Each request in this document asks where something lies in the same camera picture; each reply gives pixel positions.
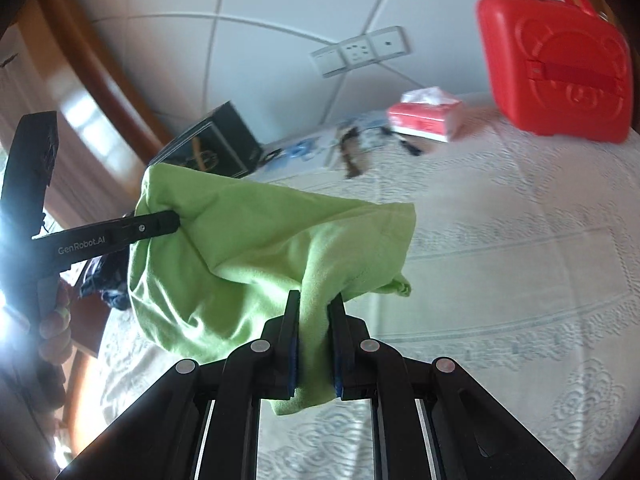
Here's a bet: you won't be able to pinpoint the white lace tablecloth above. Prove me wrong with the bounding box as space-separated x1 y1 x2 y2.
98 91 640 480

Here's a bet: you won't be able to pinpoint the black pen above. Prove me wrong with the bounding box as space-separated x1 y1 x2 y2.
381 127 423 156

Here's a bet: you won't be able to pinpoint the lime green garment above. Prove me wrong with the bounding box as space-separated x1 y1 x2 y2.
128 164 416 415

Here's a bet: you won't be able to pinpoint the dark blue clothes pile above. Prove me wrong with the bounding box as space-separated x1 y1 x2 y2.
79 249 131 311

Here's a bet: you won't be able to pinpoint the brown braided strap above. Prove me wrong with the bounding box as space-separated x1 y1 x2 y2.
338 127 371 180

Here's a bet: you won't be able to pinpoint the person left hand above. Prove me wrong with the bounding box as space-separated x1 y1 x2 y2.
38 280 73 365

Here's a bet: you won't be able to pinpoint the black gift bag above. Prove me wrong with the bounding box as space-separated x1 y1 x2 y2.
149 101 264 179

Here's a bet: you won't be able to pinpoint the white wall socket strip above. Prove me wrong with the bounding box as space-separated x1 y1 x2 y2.
310 26 410 78

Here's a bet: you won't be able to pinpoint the blue handled scissors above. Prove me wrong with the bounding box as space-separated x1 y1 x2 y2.
282 140 314 160

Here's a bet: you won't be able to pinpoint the pink tissue pack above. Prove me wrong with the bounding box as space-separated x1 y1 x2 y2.
386 87 465 143

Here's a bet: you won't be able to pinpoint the red plastic carry case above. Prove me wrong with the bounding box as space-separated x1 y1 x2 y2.
476 0 634 144

